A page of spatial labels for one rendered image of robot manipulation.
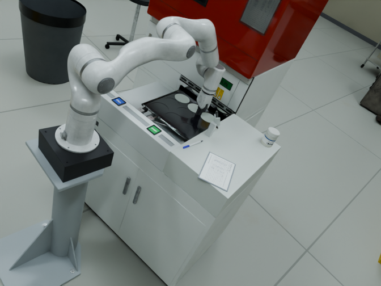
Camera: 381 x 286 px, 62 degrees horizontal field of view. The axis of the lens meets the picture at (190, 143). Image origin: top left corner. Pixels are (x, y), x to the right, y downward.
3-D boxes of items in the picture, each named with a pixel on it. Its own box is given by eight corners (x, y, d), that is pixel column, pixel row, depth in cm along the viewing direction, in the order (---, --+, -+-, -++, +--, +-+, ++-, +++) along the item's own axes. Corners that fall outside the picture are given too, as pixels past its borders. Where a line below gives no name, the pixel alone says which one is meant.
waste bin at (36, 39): (59, 55, 359) (64, -9, 316) (89, 81, 339) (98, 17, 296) (8, 62, 319) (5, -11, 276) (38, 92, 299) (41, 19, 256)
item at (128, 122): (104, 105, 182) (107, 85, 173) (173, 164, 165) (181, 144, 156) (90, 110, 175) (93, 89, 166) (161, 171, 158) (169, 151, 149)
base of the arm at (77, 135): (62, 156, 131) (68, 122, 120) (49, 125, 141) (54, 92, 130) (105, 150, 143) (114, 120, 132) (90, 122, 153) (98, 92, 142)
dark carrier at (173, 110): (180, 91, 208) (181, 90, 207) (221, 120, 197) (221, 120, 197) (144, 105, 183) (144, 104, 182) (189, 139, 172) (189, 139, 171)
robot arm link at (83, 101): (77, 117, 124) (88, 65, 110) (58, 88, 132) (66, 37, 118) (104, 113, 133) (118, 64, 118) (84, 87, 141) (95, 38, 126)
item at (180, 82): (176, 90, 216) (180, 78, 210) (226, 127, 202) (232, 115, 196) (174, 91, 215) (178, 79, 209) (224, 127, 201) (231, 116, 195)
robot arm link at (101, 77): (75, 79, 125) (94, 105, 118) (68, 54, 115) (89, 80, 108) (178, 40, 145) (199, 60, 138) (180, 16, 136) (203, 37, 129)
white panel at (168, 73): (140, 66, 230) (153, 12, 206) (227, 130, 205) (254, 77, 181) (136, 66, 228) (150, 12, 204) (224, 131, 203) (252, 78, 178)
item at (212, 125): (210, 130, 173) (219, 110, 164) (215, 134, 171) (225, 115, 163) (204, 134, 168) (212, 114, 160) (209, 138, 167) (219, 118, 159)
